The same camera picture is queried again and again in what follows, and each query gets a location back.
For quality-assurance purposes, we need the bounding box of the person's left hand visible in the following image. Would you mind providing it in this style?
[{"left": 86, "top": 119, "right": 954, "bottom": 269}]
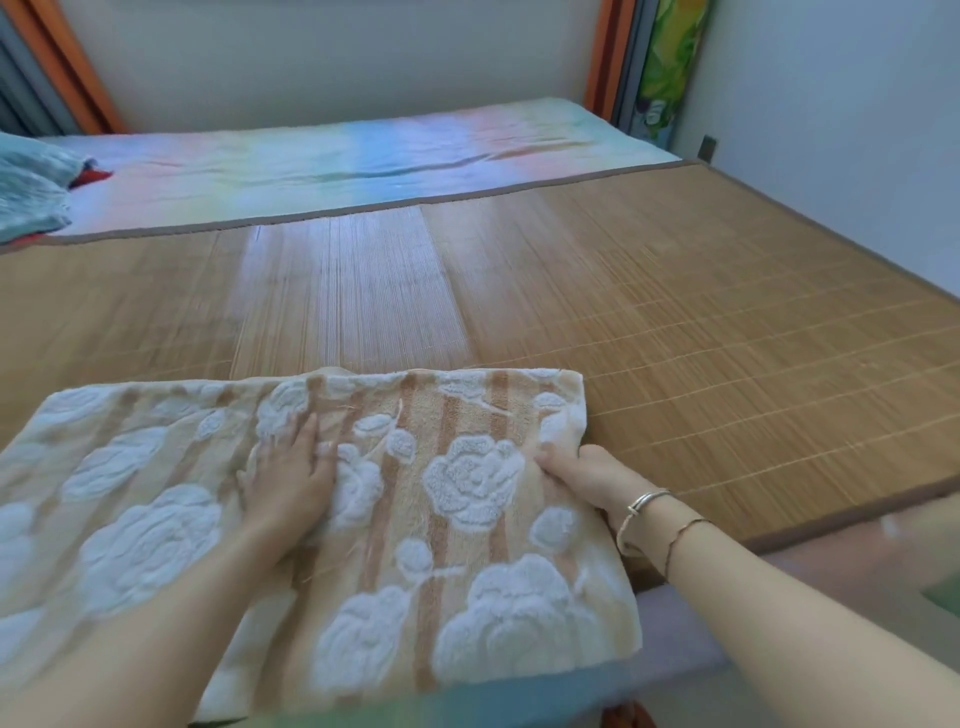
[{"left": 236, "top": 410, "right": 340, "bottom": 565}]

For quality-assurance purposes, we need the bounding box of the person's right hand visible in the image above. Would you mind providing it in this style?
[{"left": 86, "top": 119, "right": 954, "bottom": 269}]
[{"left": 533, "top": 443, "right": 661, "bottom": 535}]

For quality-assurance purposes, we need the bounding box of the beige white patterned towel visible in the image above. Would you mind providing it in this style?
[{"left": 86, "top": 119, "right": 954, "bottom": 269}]
[{"left": 0, "top": 365, "right": 645, "bottom": 721}]

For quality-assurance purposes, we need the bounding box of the person's left forearm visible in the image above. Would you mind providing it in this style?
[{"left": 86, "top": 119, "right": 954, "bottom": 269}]
[{"left": 0, "top": 517, "right": 301, "bottom": 728}]

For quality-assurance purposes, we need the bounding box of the person's right forearm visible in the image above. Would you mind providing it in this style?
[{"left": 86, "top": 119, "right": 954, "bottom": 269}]
[{"left": 620, "top": 494, "right": 960, "bottom": 728}]

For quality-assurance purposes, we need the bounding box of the brown bamboo sleeping mat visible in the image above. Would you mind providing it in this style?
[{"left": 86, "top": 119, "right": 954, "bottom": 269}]
[{"left": 0, "top": 158, "right": 960, "bottom": 598}]

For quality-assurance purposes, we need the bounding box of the orange slipper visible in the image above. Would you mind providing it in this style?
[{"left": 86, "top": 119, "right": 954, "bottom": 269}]
[{"left": 602, "top": 700, "right": 659, "bottom": 728}]

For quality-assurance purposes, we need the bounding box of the red cloth under pillow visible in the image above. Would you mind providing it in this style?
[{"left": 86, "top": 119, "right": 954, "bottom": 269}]
[{"left": 11, "top": 167, "right": 115, "bottom": 245}]

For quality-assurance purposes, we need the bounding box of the teal quilted pillow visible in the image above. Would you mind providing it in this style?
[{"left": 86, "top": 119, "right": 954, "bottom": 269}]
[{"left": 0, "top": 131, "right": 93, "bottom": 245}]

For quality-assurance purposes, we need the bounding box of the grey orange curtain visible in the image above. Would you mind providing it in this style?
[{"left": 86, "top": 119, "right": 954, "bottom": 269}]
[
  {"left": 583, "top": 0, "right": 661, "bottom": 129},
  {"left": 0, "top": 0, "right": 125, "bottom": 138}
]

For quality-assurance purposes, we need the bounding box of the green yellow painted board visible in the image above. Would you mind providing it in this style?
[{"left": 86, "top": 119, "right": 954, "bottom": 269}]
[{"left": 629, "top": 0, "right": 715, "bottom": 144}]

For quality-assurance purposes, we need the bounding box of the silver bangle bracelet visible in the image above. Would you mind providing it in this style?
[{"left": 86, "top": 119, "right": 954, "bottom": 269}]
[{"left": 614, "top": 488, "right": 673, "bottom": 558}]

